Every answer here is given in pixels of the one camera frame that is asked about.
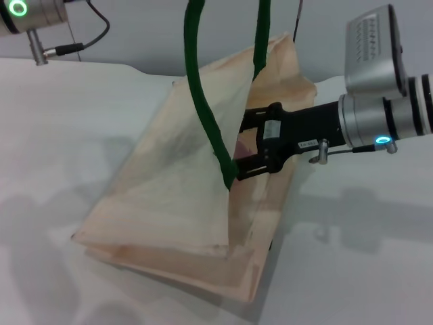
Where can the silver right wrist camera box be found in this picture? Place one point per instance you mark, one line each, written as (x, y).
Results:
(372, 54)

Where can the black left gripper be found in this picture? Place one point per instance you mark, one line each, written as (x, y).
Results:
(64, 1)

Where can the dark vertical wall strip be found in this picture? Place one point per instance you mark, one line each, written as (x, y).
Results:
(297, 23)

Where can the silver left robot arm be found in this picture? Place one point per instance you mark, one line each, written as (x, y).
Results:
(37, 15)

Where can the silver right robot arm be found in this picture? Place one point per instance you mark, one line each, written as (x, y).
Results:
(379, 118)

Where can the pink toy peach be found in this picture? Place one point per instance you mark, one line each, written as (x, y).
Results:
(244, 149)

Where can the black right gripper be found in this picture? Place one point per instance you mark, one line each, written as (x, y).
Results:
(304, 132)

